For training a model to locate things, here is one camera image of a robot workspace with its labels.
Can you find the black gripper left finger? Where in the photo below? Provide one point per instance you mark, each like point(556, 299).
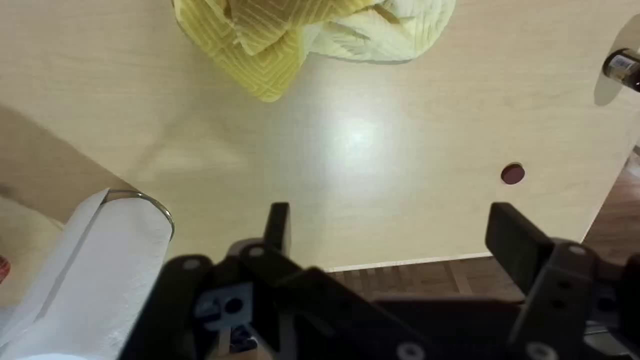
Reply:
point(201, 300)

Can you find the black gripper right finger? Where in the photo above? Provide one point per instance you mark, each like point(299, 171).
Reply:
point(561, 287)

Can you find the round dark red lid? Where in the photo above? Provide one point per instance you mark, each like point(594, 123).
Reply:
point(513, 172)

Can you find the brown bottle yellow label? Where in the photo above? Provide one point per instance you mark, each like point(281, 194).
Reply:
point(622, 66)

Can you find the white paper towel roll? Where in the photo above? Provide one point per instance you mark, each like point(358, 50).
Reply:
point(101, 280)

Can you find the yellow cloth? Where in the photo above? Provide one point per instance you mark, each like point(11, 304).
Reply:
point(272, 33)

